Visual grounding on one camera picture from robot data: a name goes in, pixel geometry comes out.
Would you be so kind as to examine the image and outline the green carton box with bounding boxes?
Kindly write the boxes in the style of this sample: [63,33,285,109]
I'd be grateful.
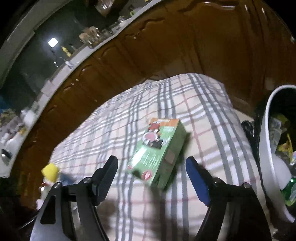
[126,118,187,190]

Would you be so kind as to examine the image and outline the green shiny wrapper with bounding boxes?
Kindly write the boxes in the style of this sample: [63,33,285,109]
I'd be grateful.
[281,177,296,206]

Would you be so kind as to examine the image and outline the white round trash bin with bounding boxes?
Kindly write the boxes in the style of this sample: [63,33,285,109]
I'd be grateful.
[259,84,295,223]

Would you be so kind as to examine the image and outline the white kitchen countertop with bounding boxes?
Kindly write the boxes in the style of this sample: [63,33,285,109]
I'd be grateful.
[1,1,160,178]

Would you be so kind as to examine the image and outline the brown wooden kitchen cabinets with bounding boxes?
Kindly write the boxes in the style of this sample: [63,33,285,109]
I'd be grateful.
[11,1,295,209]

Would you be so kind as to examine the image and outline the plaid tablecloth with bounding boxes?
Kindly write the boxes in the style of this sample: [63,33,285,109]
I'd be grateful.
[50,73,269,240]

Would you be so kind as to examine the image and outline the yellow foam net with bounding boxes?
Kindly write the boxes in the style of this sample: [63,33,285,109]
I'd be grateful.
[41,163,59,183]

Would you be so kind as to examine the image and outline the small white bottle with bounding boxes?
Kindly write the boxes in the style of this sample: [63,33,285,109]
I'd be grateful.
[36,182,53,210]

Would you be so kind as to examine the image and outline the yellow bottle on counter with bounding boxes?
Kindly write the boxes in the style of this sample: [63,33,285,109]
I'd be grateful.
[61,46,72,57]

